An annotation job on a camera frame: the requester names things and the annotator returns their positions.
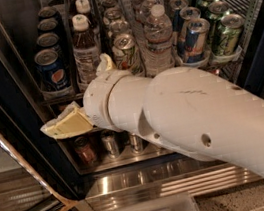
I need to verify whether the rear dark pepsi can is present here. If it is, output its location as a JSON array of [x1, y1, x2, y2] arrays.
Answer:
[[38, 6, 62, 22]]

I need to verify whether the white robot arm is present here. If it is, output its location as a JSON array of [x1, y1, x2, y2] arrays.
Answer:
[[41, 54, 264, 178]]

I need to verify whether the front green soda can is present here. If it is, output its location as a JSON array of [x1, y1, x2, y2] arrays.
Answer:
[[211, 13, 244, 56]]

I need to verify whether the front white 7up can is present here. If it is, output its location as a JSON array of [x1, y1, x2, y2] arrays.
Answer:
[[112, 33, 144, 75]]

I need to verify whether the rear 7up can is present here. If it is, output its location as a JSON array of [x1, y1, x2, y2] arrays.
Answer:
[[100, 0, 119, 11]]

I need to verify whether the front clear water bottle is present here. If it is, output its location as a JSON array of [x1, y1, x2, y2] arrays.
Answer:
[[143, 4, 174, 78]]

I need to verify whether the front red bull can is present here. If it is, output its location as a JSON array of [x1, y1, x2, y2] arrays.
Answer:
[[183, 18, 210, 64]]

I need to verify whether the red can bottom shelf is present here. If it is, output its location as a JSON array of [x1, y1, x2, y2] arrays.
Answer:
[[74, 136, 98, 164]]

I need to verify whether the blue pepsi can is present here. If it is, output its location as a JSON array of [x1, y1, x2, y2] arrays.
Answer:
[[34, 49, 70, 92]]

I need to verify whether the silver can shelf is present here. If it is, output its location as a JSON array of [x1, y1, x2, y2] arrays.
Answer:
[[101, 130, 121, 159], [129, 133, 145, 154]]

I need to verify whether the dark pepsi can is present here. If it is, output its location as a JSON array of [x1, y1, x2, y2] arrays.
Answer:
[[36, 33, 63, 54], [38, 6, 62, 22], [37, 18, 62, 34]]

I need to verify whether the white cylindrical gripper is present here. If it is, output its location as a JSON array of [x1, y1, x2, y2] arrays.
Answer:
[[29, 48, 142, 147]]

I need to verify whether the open glass fridge door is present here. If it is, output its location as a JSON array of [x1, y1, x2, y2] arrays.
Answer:
[[0, 44, 79, 211]]

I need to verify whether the stainless steel fridge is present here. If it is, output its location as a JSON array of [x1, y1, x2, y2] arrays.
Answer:
[[0, 0, 264, 211]]

